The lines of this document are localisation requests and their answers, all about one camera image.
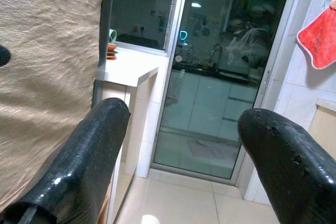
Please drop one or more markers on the red hanging towel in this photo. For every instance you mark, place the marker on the red hanging towel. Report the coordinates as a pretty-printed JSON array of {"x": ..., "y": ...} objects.
[{"x": 320, "y": 40}]

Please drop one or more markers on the chrome kitchen faucet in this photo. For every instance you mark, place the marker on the chrome kitchen faucet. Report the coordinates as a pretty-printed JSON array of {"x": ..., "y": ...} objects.
[{"x": 216, "y": 51}]

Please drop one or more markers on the green scouring pad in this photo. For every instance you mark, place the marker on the green scouring pad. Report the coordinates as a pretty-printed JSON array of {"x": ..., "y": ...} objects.
[{"x": 112, "y": 55}]

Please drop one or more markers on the glass sliding door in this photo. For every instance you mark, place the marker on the glass sliding door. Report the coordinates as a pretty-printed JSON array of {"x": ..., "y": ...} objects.
[{"x": 210, "y": 90}]

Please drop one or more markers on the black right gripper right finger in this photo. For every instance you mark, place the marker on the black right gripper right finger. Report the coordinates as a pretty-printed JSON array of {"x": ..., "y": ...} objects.
[{"x": 294, "y": 171}]

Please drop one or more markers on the white kitchen base cabinet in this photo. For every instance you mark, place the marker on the white kitchen base cabinet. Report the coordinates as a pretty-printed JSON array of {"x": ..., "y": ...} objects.
[{"x": 210, "y": 98}]

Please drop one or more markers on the black round patch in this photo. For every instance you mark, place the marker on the black round patch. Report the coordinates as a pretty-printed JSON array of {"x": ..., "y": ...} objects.
[{"x": 3, "y": 56}]

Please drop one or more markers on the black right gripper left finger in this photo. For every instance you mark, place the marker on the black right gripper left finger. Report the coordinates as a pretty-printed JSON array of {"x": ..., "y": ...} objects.
[{"x": 78, "y": 161}]

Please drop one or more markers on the beige side cabinet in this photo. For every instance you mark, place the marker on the beige side cabinet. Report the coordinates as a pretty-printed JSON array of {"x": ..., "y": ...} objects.
[{"x": 325, "y": 124}]

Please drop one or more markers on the white ledge cabinet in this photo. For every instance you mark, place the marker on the white ledge cabinet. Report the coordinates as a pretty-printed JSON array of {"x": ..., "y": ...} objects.
[{"x": 147, "y": 119}]

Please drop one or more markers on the orange scouring pad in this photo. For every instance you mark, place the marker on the orange scouring pad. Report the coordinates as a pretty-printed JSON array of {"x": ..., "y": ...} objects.
[{"x": 112, "y": 48}]

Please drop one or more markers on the glass window pane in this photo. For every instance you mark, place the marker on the glass window pane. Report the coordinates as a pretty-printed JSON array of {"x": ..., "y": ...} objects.
[{"x": 141, "y": 6}]

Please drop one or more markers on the pale green cup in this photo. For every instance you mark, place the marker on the pale green cup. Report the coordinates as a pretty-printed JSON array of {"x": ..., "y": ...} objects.
[{"x": 113, "y": 36}]

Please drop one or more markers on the beige cloth cover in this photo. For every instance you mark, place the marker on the beige cloth cover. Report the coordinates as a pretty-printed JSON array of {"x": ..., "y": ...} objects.
[{"x": 47, "y": 51}]

